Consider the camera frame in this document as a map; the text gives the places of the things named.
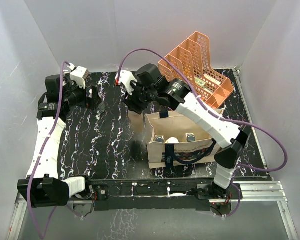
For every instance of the cream round cap bottle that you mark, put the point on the cream round cap bottle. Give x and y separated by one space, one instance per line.
172 140

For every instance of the beige pump bottle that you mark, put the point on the beige pump bottle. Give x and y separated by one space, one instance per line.
136 122

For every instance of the small clear square bottle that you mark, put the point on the small clear square bottle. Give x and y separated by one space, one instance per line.
160 139

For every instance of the peach plastic file organizer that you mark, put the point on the peach plastic file organizer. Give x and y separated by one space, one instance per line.
192 58

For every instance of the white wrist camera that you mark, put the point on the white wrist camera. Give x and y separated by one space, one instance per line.
125 78
79 75

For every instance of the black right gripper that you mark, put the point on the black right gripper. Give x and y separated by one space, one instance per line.
133 104

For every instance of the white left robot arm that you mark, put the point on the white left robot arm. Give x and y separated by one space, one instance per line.
42 186

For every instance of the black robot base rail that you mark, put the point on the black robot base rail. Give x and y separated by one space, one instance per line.
159 194

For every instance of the large clear square bottle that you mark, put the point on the large clear square bottle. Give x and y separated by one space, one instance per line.
189 138

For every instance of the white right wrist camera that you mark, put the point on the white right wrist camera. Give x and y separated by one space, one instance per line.
125 78

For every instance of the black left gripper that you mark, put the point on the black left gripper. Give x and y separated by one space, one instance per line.
91 102

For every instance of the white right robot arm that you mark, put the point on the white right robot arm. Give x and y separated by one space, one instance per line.
149 85

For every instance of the cream canvas tote bag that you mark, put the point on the cream canvas tote bag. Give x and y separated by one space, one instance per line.
172 124

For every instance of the aluminium table frame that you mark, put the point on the aluminium table frame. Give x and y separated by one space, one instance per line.
104 147

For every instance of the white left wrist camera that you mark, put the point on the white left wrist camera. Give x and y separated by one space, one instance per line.
79 75

